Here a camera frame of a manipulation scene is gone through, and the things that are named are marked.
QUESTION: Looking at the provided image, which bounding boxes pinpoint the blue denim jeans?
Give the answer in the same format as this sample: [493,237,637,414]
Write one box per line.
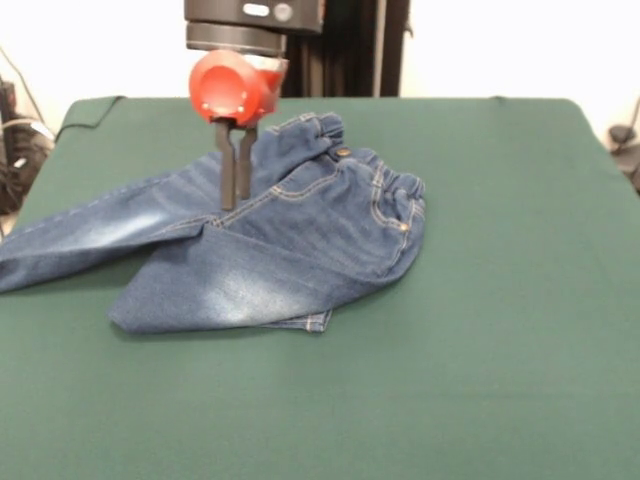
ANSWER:
[0,112,428,335]

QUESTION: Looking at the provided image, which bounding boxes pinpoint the dark green table cloth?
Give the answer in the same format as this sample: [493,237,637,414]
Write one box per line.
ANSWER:
[0,95,640,480]

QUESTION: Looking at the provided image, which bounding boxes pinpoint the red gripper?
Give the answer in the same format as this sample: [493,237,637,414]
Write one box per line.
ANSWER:
[188,49,290,212]

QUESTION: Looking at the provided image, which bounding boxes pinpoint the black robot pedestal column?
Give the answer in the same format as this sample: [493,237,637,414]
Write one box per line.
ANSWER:
[279,0,415,99]

